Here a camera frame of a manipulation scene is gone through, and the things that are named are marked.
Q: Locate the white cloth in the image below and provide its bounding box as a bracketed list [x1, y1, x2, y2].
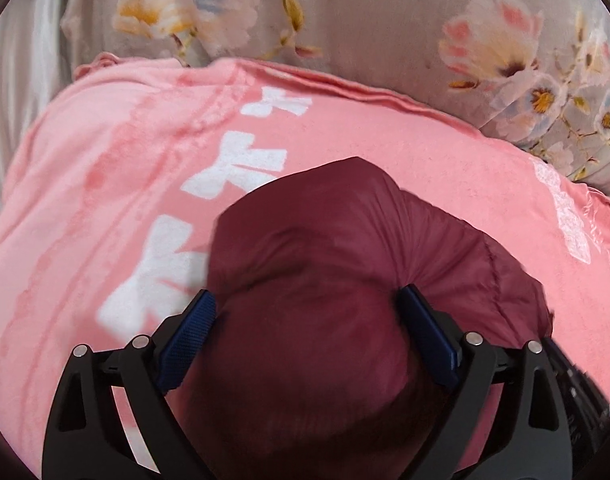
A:
[0, 0, 73, 223]

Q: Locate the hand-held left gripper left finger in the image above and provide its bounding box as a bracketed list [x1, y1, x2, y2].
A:
[42, 289, 218, 480]

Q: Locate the pink printed blanket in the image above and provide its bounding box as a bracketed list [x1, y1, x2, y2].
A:
[0, 52, 610, 480]

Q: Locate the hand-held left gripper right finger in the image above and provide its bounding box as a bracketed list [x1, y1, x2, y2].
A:
[396, 284, 574, 480]

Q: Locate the maroon quilted jacket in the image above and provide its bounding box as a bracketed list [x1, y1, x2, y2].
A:
[177, 156, 556, 480]

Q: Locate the grey floral bedsheet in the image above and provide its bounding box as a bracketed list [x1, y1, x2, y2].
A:
[60, 0, 610, 211]

